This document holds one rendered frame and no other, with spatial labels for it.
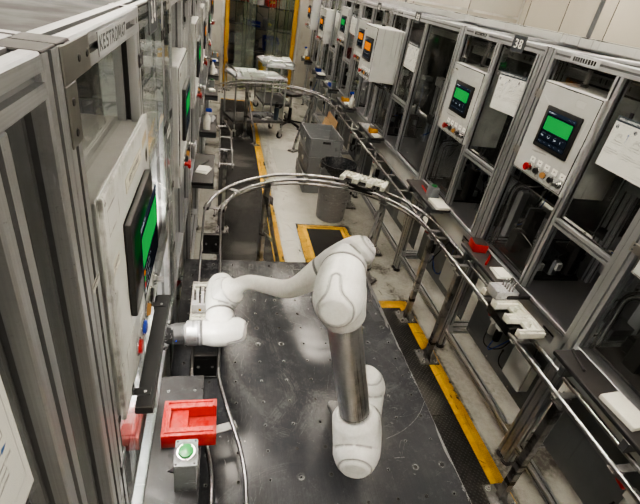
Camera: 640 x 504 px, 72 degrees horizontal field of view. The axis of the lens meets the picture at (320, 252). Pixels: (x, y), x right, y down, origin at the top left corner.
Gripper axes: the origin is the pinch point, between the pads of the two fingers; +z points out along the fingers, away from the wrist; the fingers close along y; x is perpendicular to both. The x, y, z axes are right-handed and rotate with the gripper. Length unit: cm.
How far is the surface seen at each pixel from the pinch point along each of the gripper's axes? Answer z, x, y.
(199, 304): -23.5, -26.5, -8.7
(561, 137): -191, -61, 59
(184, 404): -21.8, 26.5, -5.1
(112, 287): -18, 62, 66
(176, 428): -20.2, 34.9, -5.1
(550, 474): -211, 7, -111
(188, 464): -25, 50, 1
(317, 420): -69, 14, -36
